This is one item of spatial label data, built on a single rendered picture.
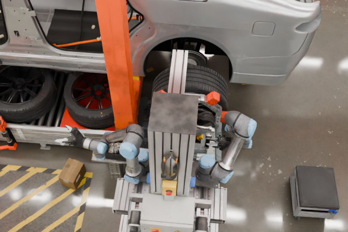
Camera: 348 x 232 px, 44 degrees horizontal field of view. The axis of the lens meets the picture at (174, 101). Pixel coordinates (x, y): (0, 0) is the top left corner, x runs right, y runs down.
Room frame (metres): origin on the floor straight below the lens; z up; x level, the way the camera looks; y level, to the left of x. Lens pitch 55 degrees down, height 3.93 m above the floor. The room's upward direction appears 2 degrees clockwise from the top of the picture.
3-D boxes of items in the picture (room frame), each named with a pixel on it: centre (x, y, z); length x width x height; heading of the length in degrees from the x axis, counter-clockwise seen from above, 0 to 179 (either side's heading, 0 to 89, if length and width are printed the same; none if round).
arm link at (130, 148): (1.39, 0.27, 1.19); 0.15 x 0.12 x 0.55; 162
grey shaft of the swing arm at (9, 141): (2.06, 1.59, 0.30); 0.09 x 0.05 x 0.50; 88
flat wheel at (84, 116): (2.49, 0.75, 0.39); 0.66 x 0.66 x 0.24
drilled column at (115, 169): (1.83, 0.52, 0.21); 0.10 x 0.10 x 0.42; 88
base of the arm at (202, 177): (1.49, -0.26, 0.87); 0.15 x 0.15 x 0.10
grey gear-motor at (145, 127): (2.31, 0.20, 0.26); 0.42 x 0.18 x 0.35; 178
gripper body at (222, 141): (1.76, -0.43, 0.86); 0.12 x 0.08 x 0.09; 88
